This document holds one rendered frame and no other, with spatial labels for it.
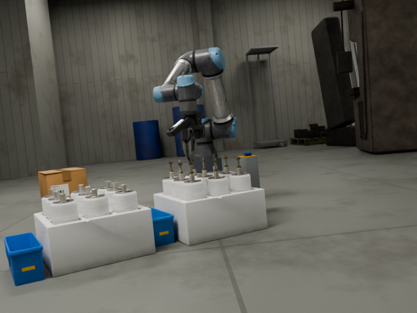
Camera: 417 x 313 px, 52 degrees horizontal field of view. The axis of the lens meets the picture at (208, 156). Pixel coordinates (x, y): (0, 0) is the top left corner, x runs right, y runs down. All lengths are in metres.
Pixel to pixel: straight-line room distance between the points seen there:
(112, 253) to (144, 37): 7.66
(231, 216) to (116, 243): 0.50
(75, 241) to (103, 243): 0.11
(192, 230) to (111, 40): 7.62
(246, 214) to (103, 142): 7.28
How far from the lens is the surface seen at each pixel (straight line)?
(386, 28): 5.21
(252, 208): 1.90
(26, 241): 1.90
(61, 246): 1.63
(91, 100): 9.07
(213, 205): 1.80
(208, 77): 2.26
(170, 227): 1.83
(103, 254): 1.67
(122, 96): 8.97
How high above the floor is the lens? 0.47
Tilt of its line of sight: 4 degrees down
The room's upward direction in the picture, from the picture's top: 5 degrees counter-clockwise
